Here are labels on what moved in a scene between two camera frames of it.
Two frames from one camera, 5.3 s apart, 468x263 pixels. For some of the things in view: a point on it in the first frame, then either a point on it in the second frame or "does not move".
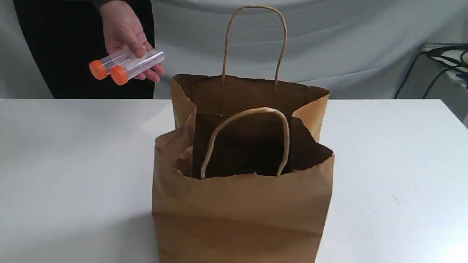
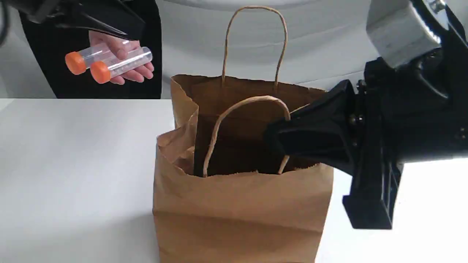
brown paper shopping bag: (244, 177) does not move
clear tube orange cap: (121, 73) to (101, 72)
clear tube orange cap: (99, 69) to (78, 63)
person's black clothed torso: (64, 36) does not move
